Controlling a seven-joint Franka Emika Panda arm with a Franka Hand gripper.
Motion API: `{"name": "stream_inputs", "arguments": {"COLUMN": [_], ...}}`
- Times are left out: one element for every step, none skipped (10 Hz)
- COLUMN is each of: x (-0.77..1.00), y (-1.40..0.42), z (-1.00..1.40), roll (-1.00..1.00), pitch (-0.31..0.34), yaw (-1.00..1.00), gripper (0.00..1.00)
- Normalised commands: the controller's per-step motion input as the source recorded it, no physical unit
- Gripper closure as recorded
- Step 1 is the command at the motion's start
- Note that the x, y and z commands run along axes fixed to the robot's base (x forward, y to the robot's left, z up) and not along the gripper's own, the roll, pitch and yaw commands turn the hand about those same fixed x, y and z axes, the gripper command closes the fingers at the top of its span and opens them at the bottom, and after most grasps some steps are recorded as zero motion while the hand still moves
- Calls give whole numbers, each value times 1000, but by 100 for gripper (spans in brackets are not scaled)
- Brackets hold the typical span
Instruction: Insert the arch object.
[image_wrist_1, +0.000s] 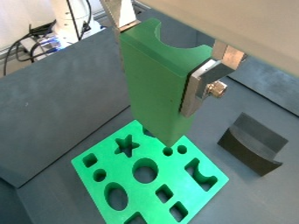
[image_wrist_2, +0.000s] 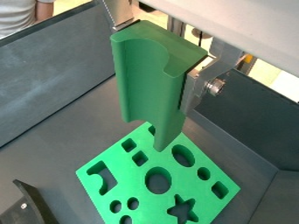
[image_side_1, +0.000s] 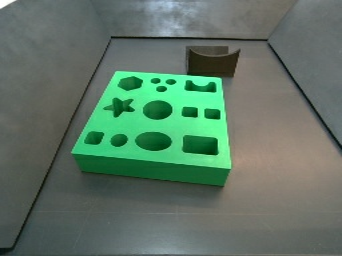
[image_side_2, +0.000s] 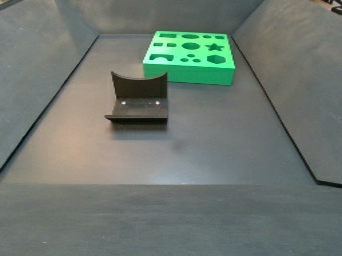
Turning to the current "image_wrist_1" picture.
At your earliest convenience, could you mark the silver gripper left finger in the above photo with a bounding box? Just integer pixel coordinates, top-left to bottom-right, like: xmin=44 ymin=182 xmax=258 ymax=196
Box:
xmin=99 ymin=0 xmax=140 ymax=44

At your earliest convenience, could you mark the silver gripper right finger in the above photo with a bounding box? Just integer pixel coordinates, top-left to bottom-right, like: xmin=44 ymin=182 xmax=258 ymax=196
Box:
xmin=180 ymin=40 xmax=247 ymax=117

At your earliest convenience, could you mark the green arch block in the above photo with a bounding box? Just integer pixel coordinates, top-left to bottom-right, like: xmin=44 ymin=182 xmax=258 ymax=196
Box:
xmin=119 ymin=18 xmax=211 ymax=146

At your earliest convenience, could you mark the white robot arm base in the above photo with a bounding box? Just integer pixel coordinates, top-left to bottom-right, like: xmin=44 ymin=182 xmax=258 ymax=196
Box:
xmin=51 ymin=0 xmax=100 ymax=46

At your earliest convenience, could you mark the dark grey curved holder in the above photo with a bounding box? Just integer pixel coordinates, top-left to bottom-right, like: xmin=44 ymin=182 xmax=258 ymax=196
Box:
xmin=219 ymin=113 xmax=288 ymax=177

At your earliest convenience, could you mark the green shape sorter board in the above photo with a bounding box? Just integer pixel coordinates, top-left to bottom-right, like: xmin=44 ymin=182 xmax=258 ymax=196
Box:
xmin=71 ymin=121 xmax=230 ymax=224

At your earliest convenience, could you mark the black cable bundle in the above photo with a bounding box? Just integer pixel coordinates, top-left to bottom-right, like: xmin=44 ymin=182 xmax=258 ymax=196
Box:
xmin=3 ymin=0 xmax=94 ymax=77

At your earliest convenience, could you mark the grey enclosure side panel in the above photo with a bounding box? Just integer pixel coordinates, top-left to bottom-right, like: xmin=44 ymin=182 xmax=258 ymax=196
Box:
xmin=0 ymin=29 xmax=128 ymax=187

